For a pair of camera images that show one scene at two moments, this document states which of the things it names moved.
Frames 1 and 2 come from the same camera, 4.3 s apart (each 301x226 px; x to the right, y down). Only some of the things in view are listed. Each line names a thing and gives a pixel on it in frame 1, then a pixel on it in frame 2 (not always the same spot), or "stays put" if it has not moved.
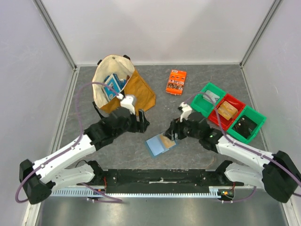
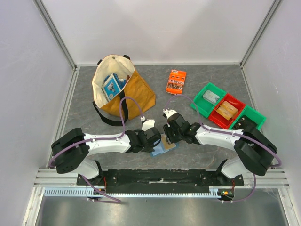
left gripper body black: [138, 126] -> [148, 148]
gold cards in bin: [227, 110] stays put
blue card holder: [156, 145] stays put
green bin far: [203, 105] stays put
